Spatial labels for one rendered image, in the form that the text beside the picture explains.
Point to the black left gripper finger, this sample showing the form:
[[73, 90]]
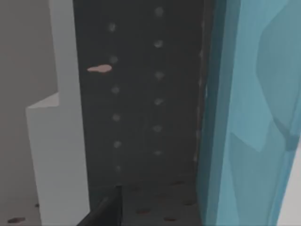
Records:
[[110, 212]]

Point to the drawer with grey pierced inside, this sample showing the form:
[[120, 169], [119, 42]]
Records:
[[141, 99]]

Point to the light blue rack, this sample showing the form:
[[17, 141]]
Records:
[[247, 113]]

